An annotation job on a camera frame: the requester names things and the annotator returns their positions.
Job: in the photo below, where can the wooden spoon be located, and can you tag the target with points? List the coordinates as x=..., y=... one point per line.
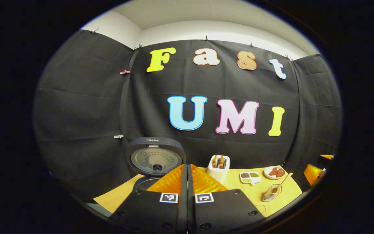
x=282, y=182

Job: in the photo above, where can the pink clip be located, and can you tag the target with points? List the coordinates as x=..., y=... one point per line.
x=125, y=72

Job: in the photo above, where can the white round plate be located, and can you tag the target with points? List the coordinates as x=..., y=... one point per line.
x=267, y=174

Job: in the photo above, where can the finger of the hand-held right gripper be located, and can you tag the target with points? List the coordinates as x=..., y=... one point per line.
x=327, y=157
x=313, y=174

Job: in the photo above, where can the white toaster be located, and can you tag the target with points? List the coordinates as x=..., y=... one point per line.
x=218, y=174

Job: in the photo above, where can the dark grey rice cooker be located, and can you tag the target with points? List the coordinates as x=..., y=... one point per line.
x=156, y=159

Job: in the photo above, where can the white divided dish of grains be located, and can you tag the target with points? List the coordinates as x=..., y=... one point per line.
x=250, y=177

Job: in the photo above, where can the red meat slice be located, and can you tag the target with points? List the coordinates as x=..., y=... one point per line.
x=280, y=173
x=272, y=171

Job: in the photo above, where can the toasted bread slice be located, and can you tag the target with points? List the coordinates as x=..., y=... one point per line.
x=221, y=161
x=215, y=161

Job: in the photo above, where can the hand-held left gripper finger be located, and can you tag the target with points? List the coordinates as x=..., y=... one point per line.
x=183, y=208
x=191, y=208

